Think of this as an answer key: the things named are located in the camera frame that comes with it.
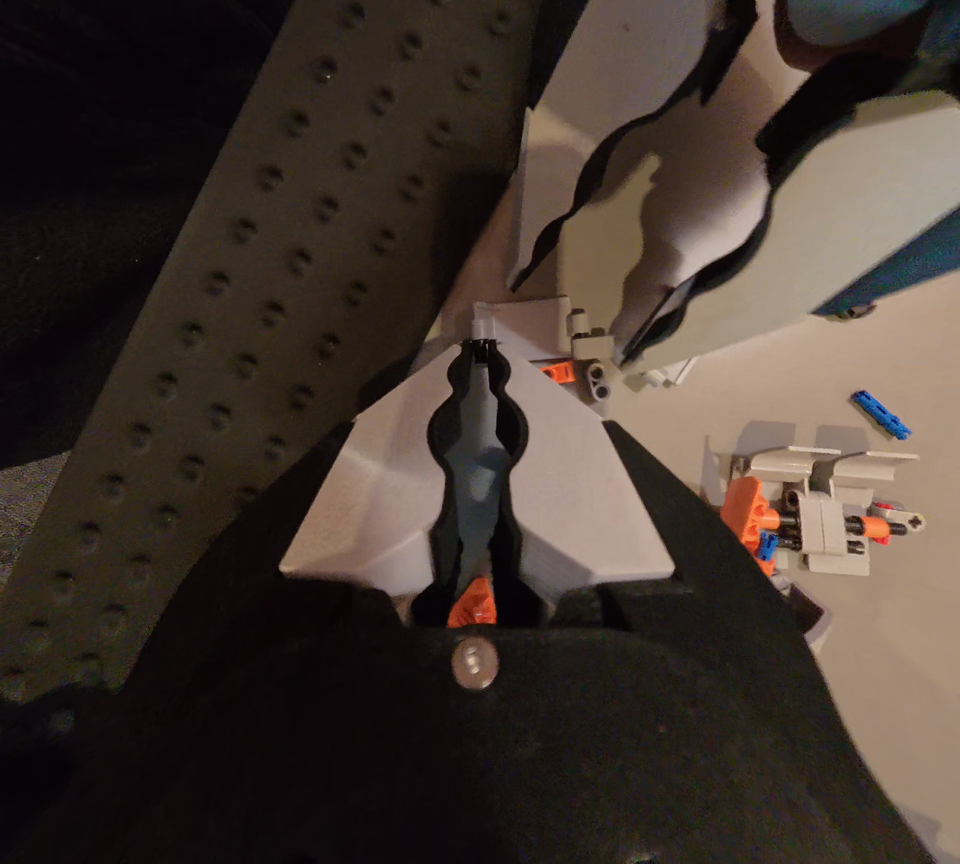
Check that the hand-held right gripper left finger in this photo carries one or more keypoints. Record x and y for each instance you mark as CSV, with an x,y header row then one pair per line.
x,y
360,504

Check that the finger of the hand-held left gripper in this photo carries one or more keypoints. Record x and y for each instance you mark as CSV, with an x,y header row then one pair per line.
x,y
862,203
637,16

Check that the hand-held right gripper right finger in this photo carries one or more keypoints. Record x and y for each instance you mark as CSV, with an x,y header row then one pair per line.
x,y
592,504

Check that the grey two-hole connector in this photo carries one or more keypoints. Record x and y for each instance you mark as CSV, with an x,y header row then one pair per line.
x,y
600,384

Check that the orange three-hole beam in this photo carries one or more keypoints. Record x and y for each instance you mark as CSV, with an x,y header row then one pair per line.
x,y
559,372

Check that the orange wedge block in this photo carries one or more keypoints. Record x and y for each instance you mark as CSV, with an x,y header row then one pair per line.
x,y
472,609

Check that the blue long pin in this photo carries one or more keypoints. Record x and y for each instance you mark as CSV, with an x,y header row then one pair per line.
x,y
881,415

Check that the grey orange block assembly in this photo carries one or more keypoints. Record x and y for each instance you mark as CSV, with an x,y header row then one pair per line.
x,y
817,511

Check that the black dimpled foam pad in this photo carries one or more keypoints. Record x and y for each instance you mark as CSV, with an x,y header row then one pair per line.
x,y
300,203

